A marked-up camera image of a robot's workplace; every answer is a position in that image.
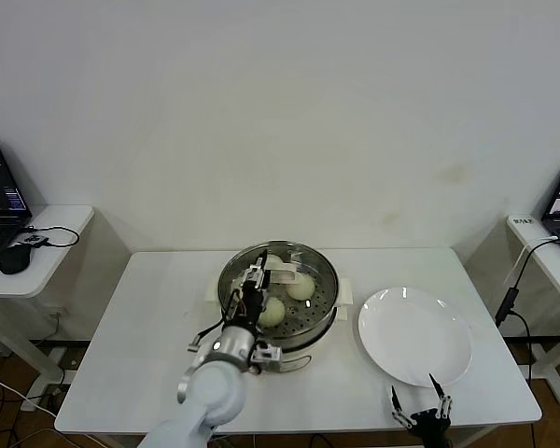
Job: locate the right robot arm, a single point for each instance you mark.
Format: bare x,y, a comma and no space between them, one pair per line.
433,443

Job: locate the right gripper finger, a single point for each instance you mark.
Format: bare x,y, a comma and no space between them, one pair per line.
445,406
395,401

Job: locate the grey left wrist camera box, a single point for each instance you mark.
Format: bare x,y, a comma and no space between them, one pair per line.
268,354

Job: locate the black computer mouse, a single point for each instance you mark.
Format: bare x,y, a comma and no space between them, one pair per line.
14,259

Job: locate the perforated steel steamer basket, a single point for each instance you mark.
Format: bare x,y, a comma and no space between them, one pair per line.
317,329

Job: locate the black laptop dark screen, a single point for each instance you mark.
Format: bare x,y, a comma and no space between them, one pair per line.
0,186

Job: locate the white round plate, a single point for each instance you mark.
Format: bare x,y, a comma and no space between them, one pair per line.
415,331

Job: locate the small white printed label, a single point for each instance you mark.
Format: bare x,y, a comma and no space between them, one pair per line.
522,221

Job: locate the white side table labelled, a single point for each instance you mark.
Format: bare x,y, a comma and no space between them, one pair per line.
555,275

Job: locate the small black usb hub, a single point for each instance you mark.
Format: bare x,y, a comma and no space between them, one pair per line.
36,240

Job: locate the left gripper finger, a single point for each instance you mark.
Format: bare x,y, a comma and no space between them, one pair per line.
262,263
250,277

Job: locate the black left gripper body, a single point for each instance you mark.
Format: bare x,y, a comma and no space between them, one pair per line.
251,305

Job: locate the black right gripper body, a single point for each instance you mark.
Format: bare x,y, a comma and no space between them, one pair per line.
429,424

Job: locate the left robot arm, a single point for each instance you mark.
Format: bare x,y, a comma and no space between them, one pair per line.
214,392

